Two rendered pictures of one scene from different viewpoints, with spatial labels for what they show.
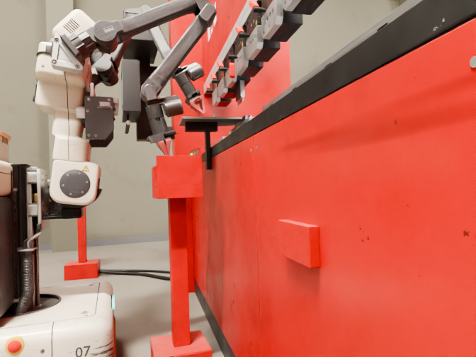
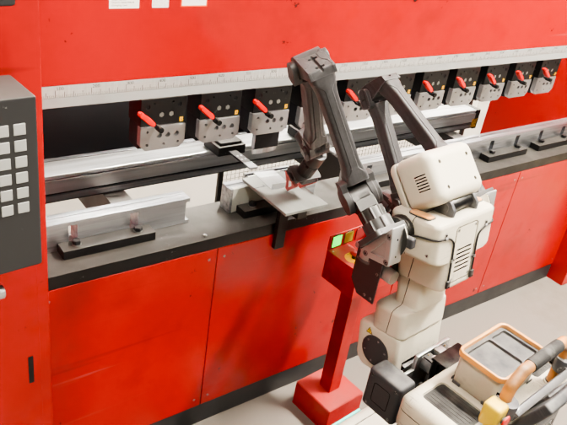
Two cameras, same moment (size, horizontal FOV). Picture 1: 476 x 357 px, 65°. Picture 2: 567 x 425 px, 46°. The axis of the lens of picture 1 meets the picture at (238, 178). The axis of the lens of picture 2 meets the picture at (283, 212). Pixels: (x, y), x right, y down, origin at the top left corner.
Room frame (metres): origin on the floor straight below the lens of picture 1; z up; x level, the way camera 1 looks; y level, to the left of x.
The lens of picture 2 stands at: (2.63, 1.95, 2.06)
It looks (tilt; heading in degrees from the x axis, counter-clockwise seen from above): 29 degrees down; 243
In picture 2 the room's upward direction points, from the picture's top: 10 degrees clockwise
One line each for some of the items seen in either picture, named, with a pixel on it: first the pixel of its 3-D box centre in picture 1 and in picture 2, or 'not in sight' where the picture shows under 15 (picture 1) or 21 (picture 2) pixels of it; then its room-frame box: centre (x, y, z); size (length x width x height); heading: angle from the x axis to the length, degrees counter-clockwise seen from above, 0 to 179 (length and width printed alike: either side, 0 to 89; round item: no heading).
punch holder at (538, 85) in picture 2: not in sight; (540, 73); (0.20, -0.39, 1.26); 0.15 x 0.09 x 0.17; 13
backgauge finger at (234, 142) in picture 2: not in sight; (234, 151); (1.78, -0.18, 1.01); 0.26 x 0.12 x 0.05; 103
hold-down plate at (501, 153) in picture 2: not in sight; (504, 153); (0.36, -0.29, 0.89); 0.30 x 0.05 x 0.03; 13
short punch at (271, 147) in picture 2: (239, 93); (265, 140); (1.74, -0.02, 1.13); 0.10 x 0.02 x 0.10; 13
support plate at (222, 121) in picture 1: (209, 121); (283, 191); (1.70, 0.12, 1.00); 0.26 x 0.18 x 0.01; 103
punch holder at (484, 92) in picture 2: not in sight; (487, 79); (0.59, -0.29, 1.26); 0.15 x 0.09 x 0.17; 13
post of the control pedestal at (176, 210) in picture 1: (178, 270); (341, 336); (1.41, 0.23, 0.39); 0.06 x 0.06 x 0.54; 18
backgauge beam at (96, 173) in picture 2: not in sight; (295, 141); (1.42, -0.41, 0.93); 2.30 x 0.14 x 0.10; 13
